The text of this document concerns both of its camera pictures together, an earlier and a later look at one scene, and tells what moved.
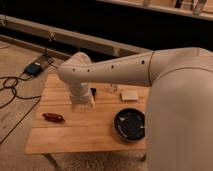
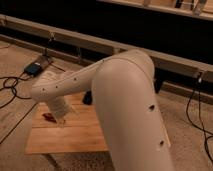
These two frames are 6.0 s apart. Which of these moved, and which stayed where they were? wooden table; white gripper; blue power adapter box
Moved: white gripper
Stayed: wooden table; blue power adapter box
